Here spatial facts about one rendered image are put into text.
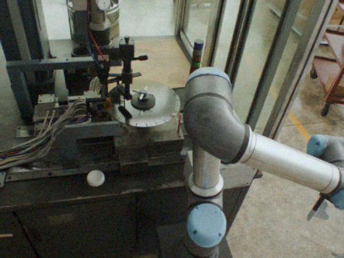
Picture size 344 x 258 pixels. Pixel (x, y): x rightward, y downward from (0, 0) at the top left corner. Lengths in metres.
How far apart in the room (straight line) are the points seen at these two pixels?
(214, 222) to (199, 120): 0.40
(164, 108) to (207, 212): 0.54
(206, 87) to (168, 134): 0.66
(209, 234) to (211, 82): 0.45
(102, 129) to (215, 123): 0.62
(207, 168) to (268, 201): 1.45
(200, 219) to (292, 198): 1.53
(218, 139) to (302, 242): 1.67
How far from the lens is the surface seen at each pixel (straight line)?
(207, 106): 0.64
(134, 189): 1.25
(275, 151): 0.69
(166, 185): 1.27
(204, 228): 0.93
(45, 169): 1.35
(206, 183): 0.95
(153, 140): 1.29
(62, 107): 1.48
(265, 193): 2.34
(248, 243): 2.08
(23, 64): 1.47
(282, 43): 1.10
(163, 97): 1.35
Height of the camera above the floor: 1.78
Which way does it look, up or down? 43 degrees down
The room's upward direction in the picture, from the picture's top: 6 degrees clockwise
